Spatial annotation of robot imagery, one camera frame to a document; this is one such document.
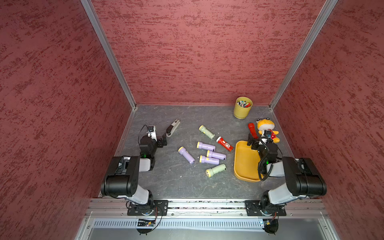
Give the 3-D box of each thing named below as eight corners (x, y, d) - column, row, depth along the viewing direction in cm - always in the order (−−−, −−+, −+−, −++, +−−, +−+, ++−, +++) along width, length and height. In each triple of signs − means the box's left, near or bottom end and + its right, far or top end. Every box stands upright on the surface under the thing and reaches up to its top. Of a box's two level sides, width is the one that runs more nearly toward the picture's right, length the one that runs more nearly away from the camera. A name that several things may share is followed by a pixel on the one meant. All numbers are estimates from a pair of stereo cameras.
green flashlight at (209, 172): (207, 178, 85) (207, 176, 83) (204, 171, 88) (205, 169, 85) (226, 171, 88) (227, 169, 86) (223, 165, 90) (224, 163, 88)
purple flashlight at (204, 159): (198, 161, 92) (198, 159, 89) (199, 156, 94) (199, 154, 91) (218, 166, 90) (219, 164, 87) (219, 161, 92) (220, 159, 89)
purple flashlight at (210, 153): (205, 156, 94) (205, 154, 91) (206, 151, 96) (206, 149, 93) (225, 161, 92) (226, 158, 89) (225, 156, 94) (226, 153, 92)
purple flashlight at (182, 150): (177, 151, 96) (177, 149, 94) (182, 147, 98) (182, 144, 96) (191, 165, 90) (191, 163, 88) (196, 160, 92) (196, 158, 90)
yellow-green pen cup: (233, 120, 114) (237, 106, 103) (231, 109, 122) (235, 96, 110) (248, 120, 114) (254, 107, 103) (245, 109, 122) (250, 96, 110)
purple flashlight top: (196, 147, 98) (196, 145, 96) (197, 143, 100) (197, 141, 98) (214, 152, 96) (215, 149, 94) (215, 147, 98) (216, 145, 96)
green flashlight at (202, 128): (198, 129, 108) (198, 127, 105) (201, 126, 109) (202, 124, 107) (211, 140, 102) (211, 138, 99) (215, 137, 104) (215, 134, 101)
